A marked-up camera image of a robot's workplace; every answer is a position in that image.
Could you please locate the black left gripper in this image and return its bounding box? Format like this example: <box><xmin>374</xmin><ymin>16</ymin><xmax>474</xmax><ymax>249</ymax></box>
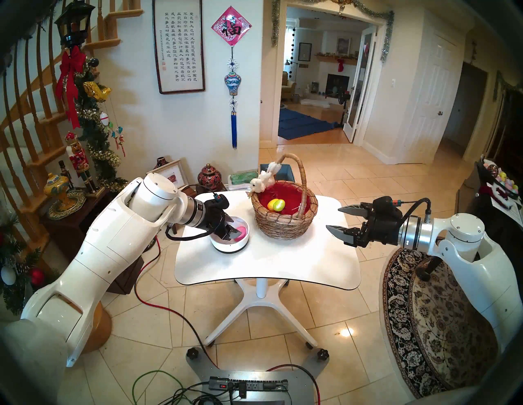
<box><xmin>202</xmin><ymin>200</ymin><xmax>244</xmax><ymax>242</ymax></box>

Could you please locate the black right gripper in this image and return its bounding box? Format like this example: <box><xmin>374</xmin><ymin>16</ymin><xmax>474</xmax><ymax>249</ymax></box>
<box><xmin>326</xmin><ymin>204</ymin><xmax>403</xmax><ymax>248</ymax></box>

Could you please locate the brown wicker basket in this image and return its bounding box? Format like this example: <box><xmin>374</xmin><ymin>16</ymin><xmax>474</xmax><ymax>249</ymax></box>
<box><xmin>246</xmin><ymin>153</ymin><xmax>319</xmax><ymax>240</ymax></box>

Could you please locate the colourful egg centrepiece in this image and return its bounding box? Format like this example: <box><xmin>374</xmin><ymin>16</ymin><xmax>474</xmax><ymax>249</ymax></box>
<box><xmin>482</xmin><ymin>158</ymin><xmax>521</xmax><ymax>200</ymax></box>

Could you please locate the white round bowl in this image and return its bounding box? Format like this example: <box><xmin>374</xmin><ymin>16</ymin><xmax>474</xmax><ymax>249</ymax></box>
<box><xmin>210</xmin><ymin>216</ymin><xmax>250</xmax><ymax>254</ymax></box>

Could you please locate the red shredded paper filling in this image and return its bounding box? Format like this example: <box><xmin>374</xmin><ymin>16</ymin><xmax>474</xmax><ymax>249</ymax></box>
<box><xmin>257</xmin><ymin>182</ymin><xmax>312</xmax><ymax>216</ymax></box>

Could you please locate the red cloisonne lidded jar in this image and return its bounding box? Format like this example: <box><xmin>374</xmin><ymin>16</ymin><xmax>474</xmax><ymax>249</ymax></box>
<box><xmin>197</xmin><ymin>163</ymin><xmax>222</xmax><ymax>191</ymax></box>

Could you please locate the framed red shoe picture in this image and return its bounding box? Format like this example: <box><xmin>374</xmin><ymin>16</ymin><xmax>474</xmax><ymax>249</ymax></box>
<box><xmin>159</xmin><ymin>159</ymin><xmax>189</xmax><ymax>188</ymax></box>

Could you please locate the blue floor rug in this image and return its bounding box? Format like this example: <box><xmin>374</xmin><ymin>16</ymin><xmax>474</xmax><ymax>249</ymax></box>
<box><xmin>278</xmin><ymin>108</ymin><xmax>340</xmax><ymax>140</ymax></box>

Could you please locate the black fireplace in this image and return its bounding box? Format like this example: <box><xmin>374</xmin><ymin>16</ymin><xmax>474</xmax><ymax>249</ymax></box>
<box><xmin>326</xmin><ymin>73</ymin><xmax>350</xmax><ymax>96</ymax></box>

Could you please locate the white glass french door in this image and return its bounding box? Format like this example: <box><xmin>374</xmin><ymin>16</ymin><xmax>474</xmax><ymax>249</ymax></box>
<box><xmin>343</xmin><ymin>27</ymin><xmax>377</xmax><ymax>143</ymax></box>

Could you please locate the tan armchair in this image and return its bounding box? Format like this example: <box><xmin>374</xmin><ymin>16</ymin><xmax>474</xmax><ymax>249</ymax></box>
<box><xmin>281</xmin><ymin>71</ymin><xmax>297</xmax><ymax>100</ymax></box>

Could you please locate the white panel door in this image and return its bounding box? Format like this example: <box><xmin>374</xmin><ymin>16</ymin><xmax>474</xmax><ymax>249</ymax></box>
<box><xmin>402</xmin><ymin>33</ymin><xmax>458</xmax><ymax>164</ymax></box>

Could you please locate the blue vase tassel hanging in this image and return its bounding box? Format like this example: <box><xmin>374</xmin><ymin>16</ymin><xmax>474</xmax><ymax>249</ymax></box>
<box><xmin>224</xmin><ymin>46</ymin><xmax>241</xmax><ymax>149</ymax></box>

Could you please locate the black power strip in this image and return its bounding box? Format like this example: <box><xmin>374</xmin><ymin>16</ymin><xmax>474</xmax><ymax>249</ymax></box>
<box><xmin>208</xmin><ymin>376</ymin><xmax>289</xmax><ymax>392</ymax></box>

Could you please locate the oriental patterned rug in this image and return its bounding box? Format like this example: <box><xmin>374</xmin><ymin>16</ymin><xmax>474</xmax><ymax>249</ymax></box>
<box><xmin>380</xmin><ymin>247</ymin><xmax>499</xmax><ymax>398</ymax></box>

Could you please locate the ornate decorative plate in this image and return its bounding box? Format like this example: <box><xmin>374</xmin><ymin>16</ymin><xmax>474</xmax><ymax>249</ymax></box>
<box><xmin>46</xmin><ymin>190</ymin><xmax>87</xmax><ymax>221</ymax></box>

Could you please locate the green tinsel christmas garland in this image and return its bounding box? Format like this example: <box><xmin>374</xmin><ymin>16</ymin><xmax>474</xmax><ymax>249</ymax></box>
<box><xmin>76</xmin><ymin>57</ymin><xmax>135</xmax><ymax>192</ymax></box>

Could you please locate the red nutcracker figure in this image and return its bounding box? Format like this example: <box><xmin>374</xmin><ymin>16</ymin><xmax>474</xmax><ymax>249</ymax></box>
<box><xmin>65</xmin><ymin>131</ymin><xmax>98</xmax><ymax>193</ymax></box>

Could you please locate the dark wooden side table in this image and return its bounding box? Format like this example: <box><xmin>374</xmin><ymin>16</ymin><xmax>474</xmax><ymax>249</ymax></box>
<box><xmin>39</xmin><ymin>188</ymin><xmax>143</xmax><ymax>294</ymax></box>

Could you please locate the small black nutcracker figure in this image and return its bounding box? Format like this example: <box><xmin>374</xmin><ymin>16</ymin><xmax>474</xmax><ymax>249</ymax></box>
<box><xmin>58</xmin><ymin>160</ymin><xmax>75</xmax><ymax>190</ymax></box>

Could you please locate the yellow porcelain urn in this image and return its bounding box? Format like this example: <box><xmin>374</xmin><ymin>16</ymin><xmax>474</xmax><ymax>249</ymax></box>
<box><xmin>44</xmin><ymin>173</ymin><xmax>70</xmax><ymax>209</ymax></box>

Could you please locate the silver tinsel doorway garland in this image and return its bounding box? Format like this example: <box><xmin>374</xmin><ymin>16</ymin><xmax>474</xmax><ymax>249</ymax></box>
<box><xmin>272</xmin><ymin>0</ymin><xmax>395</xmax><ymax>64</ymax></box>

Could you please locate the framed chinese calligraphy scroll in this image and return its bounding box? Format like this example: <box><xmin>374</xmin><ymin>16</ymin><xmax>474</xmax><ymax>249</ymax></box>
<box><xmin>152</xmin><ymin>0</ymin><xmax>206</xmax><ymax>95</ymax></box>

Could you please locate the gold ingot ornament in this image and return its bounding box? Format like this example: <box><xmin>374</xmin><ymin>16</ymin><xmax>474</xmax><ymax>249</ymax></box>
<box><xmin>83</xmin><ymin>81</ymin><xmax>112</xmax><ymax>102</ymax></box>

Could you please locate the wooden staircase banister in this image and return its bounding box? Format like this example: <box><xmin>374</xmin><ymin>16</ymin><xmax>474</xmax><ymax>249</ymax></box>
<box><xmin>0</xmin><ymin>0</ymin><xmax>143</xmax><ymax>356</ymax></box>

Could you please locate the red diamond fu decoration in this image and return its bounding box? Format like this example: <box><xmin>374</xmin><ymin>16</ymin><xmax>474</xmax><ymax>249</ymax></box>
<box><xmin>211</xmin><ymin>6</ymin><xmax>252</xmax><ymax>47</ymax></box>

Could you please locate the red ribbon bow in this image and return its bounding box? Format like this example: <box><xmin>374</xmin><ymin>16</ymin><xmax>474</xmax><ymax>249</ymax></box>
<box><xmin>55</xmin><ymin>46</ymin><xmax>87</xmax><ymax>129</ymax></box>

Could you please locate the black lantern lamp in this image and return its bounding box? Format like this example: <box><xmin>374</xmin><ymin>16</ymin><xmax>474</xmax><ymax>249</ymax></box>
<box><xmin>54</xmin><ymin>0</ymin><xmax>95</xmax><ymax>49</ymax></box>

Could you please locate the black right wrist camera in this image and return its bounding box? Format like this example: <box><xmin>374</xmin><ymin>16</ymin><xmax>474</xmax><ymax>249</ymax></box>
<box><xmin>370</xmin><ymin>196</ymin><xmax>404</xmax><ymax>218</ymax></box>

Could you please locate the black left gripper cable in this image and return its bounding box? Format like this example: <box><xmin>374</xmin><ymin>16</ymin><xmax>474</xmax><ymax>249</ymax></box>
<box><xmin>165</xmin><ymin>223</ymin><xmax>221</xmax><ymax>241</ymax></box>

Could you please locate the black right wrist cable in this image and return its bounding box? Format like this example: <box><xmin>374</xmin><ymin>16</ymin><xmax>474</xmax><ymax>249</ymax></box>
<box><xmin>392</xmin><ymin>198</ymin><xmax>433</xmax><ymax>224</ymax></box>

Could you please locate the green floor cable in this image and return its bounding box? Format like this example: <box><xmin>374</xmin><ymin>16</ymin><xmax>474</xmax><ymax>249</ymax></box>
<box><xmin>132</xmin><ymin>370</ymin><xmax>184</xmax><ymax>405</ymax></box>

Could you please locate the grey metal robot base plate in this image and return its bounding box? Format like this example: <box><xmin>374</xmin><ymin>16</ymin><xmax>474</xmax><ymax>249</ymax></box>
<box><xmin>186</xmin><ymin>347</ymin><xmax>329</xmax><ymax>405</ymax></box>

